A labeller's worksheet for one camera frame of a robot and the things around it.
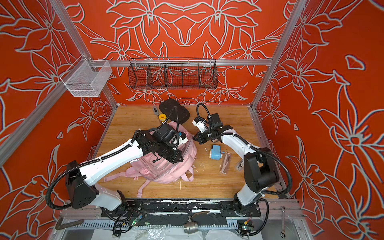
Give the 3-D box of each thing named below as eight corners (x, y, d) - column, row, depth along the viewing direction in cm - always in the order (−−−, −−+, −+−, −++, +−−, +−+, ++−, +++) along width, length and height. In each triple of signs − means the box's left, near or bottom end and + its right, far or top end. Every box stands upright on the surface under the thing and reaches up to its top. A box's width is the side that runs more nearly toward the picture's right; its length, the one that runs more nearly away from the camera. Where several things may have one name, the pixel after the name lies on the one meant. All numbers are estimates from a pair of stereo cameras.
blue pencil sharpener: (211, 160, 91) (212, 156, 87) (210, 149, 96) (211, 145, 92) (220, 160, 91) (222, 156, 87) (219, 149, 96) (220, 145, 92)
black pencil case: (156, 109, 120) (155, 104, 116) (170, 100, 126) (169, 96, 122) (178, 127, 108) (177, 122, 104) (191, 116, 115) (191, 112, 110)
